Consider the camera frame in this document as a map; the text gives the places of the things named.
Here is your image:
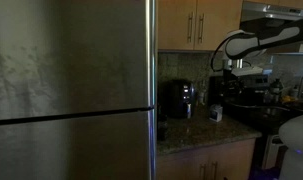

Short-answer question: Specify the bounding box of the stainless range hood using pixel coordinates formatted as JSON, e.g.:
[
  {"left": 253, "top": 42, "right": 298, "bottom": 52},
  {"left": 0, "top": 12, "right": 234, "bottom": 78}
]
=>
[{"left": 240, "top": 0, "right": 303, "bottom": 24}]

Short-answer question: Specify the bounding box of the small white box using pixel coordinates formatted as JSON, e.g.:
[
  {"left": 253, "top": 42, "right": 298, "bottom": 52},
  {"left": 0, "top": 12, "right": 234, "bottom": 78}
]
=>
[{"left": 209, "top": 103, "right": 224, "bottom": 123}]

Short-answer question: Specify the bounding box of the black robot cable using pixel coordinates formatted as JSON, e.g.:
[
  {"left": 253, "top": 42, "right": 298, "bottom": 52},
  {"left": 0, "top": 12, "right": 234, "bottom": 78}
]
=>
[{"left": 210, "top": 31, "right": 233, "bottom": 73}]

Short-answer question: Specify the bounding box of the metal lower cabinet handle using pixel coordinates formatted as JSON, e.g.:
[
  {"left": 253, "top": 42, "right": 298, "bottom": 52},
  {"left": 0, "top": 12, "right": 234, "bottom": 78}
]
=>
[
  {"left": 199, "top": 163, "right": 207, "bottom": 180},
  {"left": 210, "top": 161, "right": 219, "bottom": 180}
]

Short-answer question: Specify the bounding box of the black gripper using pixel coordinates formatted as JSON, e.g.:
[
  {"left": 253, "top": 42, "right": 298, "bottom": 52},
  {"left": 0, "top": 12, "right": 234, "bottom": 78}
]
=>
[{"left": 223, "top": 68, "right": 245, "bottom": 100}]

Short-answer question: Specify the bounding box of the wooden upper cabinet door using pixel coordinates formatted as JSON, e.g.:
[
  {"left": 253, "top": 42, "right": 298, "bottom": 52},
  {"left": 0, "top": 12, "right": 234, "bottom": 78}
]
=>
[
  {"left": 157, "top": 0, "right": 197, "bottom": 51},
  {"left": 194, "top": 0, "right": 244, "bottom": 52}
]

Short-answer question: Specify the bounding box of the stainless steel refrigerator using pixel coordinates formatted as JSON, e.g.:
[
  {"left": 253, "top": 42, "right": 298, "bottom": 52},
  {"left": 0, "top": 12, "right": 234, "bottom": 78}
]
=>
[{"left": 0, "top": 0, "right": 158, "bottom": 180}]

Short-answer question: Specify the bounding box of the small pale bottle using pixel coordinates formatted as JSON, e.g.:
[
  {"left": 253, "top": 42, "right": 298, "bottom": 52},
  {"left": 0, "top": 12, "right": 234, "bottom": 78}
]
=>
[{"left": 197, "top": 89, "right": 207, "bottom": 106}]

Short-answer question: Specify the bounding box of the wooden lower cabinet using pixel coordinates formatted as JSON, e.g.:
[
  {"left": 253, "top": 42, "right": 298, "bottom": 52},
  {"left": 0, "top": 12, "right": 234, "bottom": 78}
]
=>
[{"left": 156, "top": 137, "right": 257, "bottom": 180}]

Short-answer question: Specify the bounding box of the dark bottle with cap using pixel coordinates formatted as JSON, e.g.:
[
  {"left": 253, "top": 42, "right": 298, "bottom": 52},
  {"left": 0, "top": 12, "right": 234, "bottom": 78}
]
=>
[{"left": 270, "top": 78, "right": 285, "bottom": 103}]

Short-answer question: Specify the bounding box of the black kitchen stove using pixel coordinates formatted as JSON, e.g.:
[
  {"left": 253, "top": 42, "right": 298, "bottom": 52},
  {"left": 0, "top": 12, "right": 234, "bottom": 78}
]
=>
[{"left": 209, "top": 73, "right": 303, "bottom": 171}]

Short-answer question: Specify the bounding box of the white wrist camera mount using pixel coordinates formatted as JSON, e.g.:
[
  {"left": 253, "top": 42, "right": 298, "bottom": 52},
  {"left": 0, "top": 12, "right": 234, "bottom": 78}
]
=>
[{"left": 230, "top": 65, "right": 264, "bottom": 77}]

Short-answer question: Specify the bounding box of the metal cabinet handle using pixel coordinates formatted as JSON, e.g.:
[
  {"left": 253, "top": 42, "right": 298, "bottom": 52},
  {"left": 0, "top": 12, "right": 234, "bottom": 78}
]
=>
[
  {"left": 199, "top": 163, "right": 207, "bottom": 180},
  {"left": 197, "top": 12, "right": 206, "bottom": 45},
  {"left": 187, "top": 11, "right": 195, "bottom": 44},
  {"left": 210, "top": 161, "right": 219, "bottom": 180}
]

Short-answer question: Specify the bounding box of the black coffee maker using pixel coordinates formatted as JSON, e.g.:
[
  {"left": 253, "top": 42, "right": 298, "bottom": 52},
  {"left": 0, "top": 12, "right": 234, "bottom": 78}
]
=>
[{"left": 161, "top": 79, "right": 196, "bottom": 120}]

